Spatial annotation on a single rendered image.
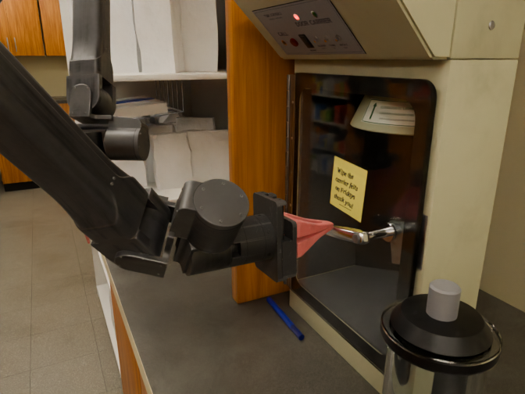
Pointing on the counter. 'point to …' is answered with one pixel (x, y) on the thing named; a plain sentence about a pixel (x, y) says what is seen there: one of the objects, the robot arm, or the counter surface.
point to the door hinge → (287, 137)
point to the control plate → (308, 27)
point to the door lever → (362, 234)
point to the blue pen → (285, 319)
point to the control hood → (380, 27)
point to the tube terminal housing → (450, 148)
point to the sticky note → (348, 188)
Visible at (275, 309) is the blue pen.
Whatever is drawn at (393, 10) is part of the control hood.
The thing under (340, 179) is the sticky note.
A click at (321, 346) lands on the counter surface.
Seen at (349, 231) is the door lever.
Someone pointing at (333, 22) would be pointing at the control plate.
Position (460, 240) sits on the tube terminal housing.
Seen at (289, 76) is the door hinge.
